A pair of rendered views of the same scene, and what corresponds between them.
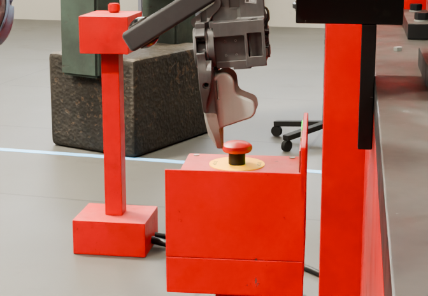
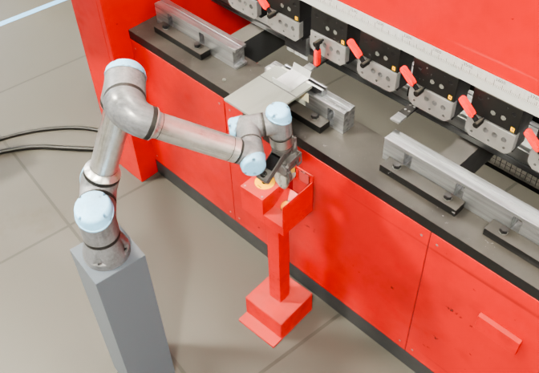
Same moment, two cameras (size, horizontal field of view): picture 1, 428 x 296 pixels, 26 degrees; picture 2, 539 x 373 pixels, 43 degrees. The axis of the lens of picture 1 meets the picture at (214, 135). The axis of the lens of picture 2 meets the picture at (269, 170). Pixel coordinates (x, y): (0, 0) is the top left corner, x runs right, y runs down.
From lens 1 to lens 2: 1.94 m
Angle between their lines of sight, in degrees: 55
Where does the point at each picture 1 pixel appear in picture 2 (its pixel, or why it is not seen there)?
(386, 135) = (348, 167)
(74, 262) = not seen: outside the picture
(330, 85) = not seen: hidden behind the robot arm
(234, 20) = (290, 156)
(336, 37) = (115, 46)
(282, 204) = (308, 192)
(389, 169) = (379, 187)
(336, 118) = not seen: hidden behind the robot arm
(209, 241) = (293, 216)
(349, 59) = (123, 52)
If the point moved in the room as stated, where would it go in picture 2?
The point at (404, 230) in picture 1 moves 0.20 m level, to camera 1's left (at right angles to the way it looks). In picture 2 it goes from (422, 212) to (391, 253)
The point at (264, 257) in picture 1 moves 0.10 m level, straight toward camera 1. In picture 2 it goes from (305, 208) to (327, 221)
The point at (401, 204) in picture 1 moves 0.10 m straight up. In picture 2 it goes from (407, 202) to (410, 180)
